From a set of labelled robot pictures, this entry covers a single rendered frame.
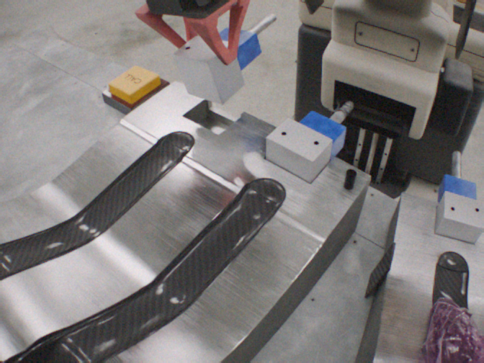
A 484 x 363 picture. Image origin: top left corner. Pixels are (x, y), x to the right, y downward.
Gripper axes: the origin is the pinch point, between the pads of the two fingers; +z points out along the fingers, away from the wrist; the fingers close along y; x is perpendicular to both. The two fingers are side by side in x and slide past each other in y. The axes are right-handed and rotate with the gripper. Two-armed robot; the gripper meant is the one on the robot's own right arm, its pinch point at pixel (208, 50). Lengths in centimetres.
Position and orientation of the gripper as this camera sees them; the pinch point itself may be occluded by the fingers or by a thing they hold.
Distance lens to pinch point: 41.1
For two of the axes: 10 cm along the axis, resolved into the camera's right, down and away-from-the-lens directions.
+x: 6.0, -7.0, 3.9
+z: 2.2, 6.1, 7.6
